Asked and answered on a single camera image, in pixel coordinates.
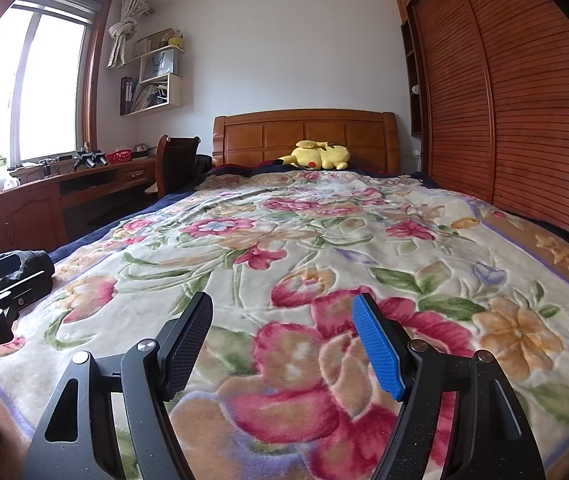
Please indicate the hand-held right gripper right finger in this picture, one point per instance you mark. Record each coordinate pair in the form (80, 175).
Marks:
(377, 350)

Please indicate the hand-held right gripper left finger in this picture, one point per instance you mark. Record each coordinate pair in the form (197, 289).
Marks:
(184, 345)

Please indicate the wooden desk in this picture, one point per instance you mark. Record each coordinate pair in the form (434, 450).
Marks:
(19, 215)

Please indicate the navy bedsheet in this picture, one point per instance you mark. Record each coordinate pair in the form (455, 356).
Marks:
(94, 232)

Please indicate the green capped bottle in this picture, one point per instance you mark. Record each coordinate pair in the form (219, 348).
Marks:
(3, 175)

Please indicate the floral blanket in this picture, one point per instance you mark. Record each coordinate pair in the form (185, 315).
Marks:
(314, 240)

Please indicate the spare black gripper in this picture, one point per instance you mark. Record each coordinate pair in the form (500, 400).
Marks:
(99, 158)
(84, 159)

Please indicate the red basket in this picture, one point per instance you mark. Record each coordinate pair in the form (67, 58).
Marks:
(118, 156)

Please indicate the wooden chair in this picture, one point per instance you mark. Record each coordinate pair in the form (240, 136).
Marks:
(177, 160)

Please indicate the window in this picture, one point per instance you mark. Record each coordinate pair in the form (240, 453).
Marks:
(49, 85)

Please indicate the yellow plush toy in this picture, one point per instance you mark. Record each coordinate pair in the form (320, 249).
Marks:
(314, 156)

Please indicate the wooden headboard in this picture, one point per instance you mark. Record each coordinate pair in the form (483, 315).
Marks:
(274, 140)

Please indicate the row of books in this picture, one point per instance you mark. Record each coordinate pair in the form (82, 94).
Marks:
(142, 96)

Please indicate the white paper bag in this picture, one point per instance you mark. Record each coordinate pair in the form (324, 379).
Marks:
(159, 65)

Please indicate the wooden slatted wardrobe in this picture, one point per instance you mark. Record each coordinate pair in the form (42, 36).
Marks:
(514, 110)

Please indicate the cardboard box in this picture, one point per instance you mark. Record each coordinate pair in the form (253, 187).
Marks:
(152, 44)

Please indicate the dark wooden niche shelf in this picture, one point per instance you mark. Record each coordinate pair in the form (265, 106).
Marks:
(412, 75)

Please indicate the tied beige curtain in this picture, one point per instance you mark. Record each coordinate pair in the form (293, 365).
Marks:
(124, 30)

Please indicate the yellow cup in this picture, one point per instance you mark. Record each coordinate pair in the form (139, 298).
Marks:
(176, 43)

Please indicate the white wall shelf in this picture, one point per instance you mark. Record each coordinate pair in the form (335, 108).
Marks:
(174, 90)

